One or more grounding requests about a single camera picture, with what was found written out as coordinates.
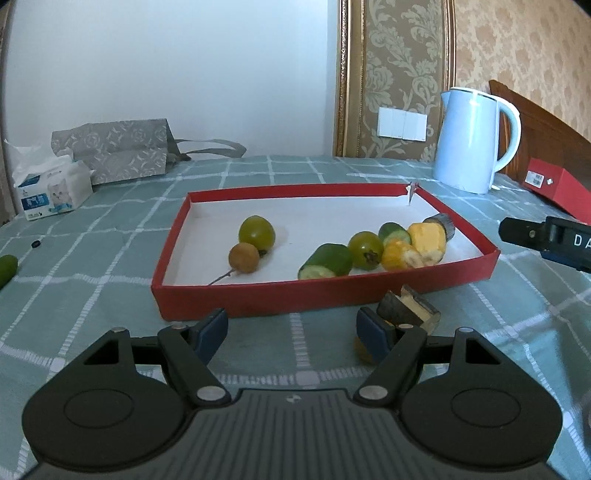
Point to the large cucumber piece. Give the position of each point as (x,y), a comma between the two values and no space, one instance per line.
(327,262)

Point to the red shallow box tray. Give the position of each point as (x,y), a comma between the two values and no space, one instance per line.
(323,293)

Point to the yellow corn cob piece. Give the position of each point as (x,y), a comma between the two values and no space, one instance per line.
(402,257)

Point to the dark-skinned squash piece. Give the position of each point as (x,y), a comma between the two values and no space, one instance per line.
(442,225)
(408,310)

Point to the brown round fruit with stem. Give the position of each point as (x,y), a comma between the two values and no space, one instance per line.
(244,257)

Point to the red cardboard box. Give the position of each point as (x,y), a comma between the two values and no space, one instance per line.
(563,189)

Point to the whole green cucumber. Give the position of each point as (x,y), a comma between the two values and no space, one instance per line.
(7,270)

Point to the tissue pack with cat print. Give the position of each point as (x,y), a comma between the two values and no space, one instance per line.
(55,191)

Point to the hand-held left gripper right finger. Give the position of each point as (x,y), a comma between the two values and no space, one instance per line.
(373,334)

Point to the wooden bed headboard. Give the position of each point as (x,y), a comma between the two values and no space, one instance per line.
(545,134)

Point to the small cucumber piece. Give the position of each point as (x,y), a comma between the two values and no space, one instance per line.
(395,233)

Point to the green tomato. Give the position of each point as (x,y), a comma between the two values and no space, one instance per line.
(365,249)
(257,232)

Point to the grey patterned tote bag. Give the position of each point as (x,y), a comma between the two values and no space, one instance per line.
(120,152)

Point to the white plastic bag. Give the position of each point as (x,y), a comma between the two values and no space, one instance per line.
(27,154)

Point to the blue electric kettle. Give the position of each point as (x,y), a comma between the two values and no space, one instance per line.
(466,138)

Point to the yellow pumpkin chunk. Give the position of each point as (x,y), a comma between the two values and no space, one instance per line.
(427,240)

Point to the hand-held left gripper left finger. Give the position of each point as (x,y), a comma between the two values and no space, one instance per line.
(211,330)

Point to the white wall switch panel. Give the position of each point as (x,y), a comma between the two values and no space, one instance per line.
(402,123)

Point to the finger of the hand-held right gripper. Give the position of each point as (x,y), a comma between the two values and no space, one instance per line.
(521,230)

